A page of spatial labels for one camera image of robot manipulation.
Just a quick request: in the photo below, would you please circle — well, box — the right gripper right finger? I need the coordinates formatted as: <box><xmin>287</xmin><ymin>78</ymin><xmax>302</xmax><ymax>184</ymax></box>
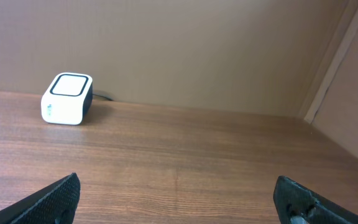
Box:
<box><xmin>273</xmin><ymin>175</ymin><xmax>358</xmax><ymax>224</ymax></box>

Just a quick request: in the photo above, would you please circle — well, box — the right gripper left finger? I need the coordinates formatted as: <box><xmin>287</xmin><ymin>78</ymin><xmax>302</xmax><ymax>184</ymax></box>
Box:
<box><xmin>0</xmin><ymin>173</ymin><xmax>81</xmax><ymax>224</ymax></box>

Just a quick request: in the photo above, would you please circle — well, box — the white barcode scanner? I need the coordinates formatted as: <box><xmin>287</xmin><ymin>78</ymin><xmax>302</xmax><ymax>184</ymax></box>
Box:
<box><xmin>40</xmin><ymin>72</ymin><xmax>93</xmax><ymax>125</ymax></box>

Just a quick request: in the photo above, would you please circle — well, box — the black scanner cable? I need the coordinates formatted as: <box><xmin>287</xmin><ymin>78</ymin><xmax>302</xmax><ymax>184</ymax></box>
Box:
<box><xmin>91</xmin><ymin>92</ymin><xmax>114</xmax><ymax>102</ymax></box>

